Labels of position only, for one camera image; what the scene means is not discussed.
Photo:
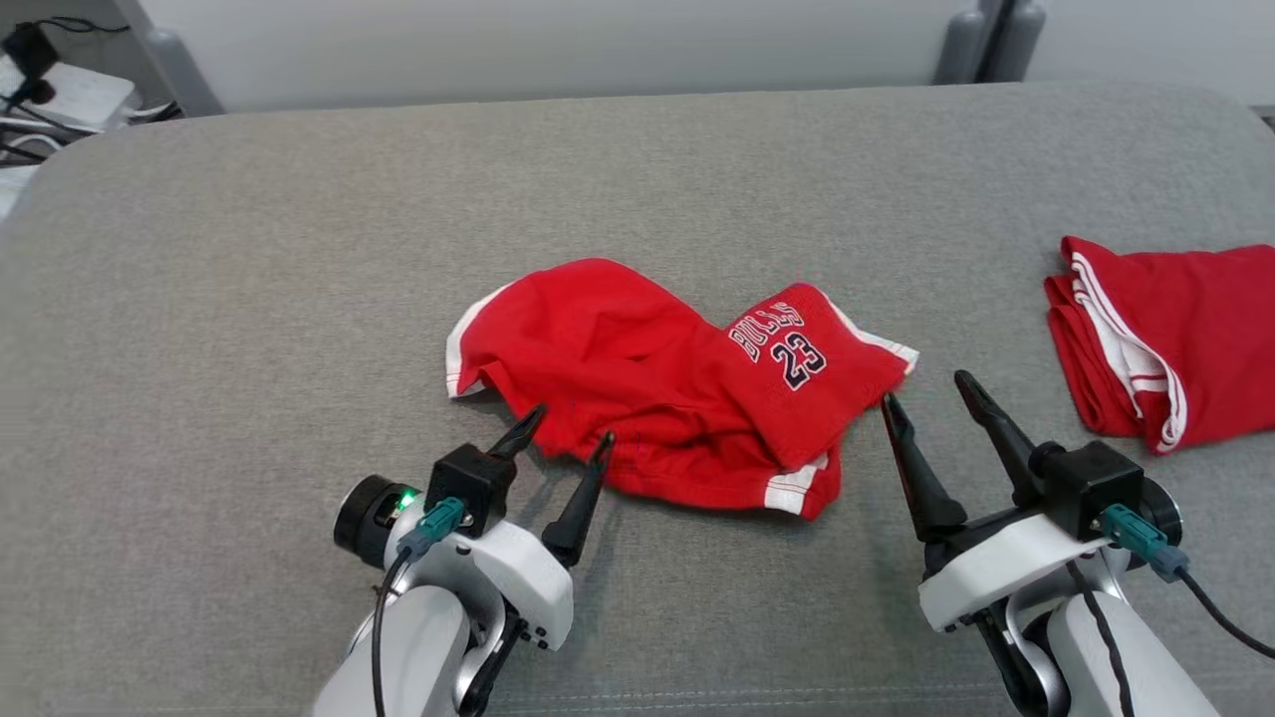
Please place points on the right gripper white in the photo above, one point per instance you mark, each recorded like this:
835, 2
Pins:
986, 568

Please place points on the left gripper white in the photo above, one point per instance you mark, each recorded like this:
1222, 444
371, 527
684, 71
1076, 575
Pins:
518, 578

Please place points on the red basketball shorts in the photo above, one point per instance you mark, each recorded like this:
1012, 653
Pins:
618, 358

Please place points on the red basketball jersey shirt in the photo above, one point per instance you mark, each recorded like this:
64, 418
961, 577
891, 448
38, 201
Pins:
1195, 329

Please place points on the grey slanted furniture leg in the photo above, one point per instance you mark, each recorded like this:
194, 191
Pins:
174, 60

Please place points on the white power strip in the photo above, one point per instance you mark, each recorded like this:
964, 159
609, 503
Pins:
85, 95

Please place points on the black power adapter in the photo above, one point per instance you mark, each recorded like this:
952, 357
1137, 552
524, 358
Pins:
30, 55

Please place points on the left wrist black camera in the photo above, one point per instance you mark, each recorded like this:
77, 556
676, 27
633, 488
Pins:
473, 483

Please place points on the wrist black camera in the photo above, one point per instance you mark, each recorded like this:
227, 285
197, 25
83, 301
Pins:
473, 483
1091, 483

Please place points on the left camera teal connector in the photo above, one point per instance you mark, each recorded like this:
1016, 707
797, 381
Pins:
433, 526

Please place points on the camera teal connector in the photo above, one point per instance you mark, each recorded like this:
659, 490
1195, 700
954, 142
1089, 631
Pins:
1141, 543
433, 526

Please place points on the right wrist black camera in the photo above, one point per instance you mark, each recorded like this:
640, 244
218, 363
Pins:
1091, 483

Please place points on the right camera teal connector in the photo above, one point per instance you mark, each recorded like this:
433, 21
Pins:
1141, 543

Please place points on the grey upright post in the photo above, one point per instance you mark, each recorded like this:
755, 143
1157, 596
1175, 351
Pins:
961, 45
1016, 40

